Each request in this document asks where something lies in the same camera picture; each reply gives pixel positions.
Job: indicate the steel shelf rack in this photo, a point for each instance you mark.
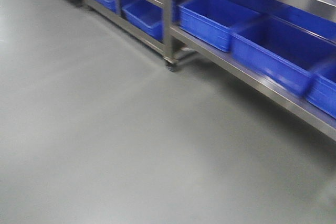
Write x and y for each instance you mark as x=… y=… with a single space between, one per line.
x=174 y=38

